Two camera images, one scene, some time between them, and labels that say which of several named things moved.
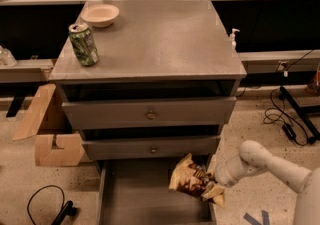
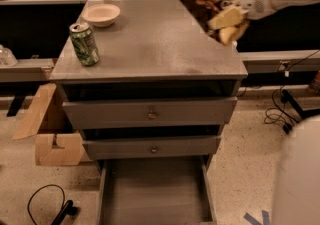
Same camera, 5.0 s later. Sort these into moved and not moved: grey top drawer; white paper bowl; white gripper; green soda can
Moved: white gripper
Not moved: grey top drawer; white paper bowl; green soda can
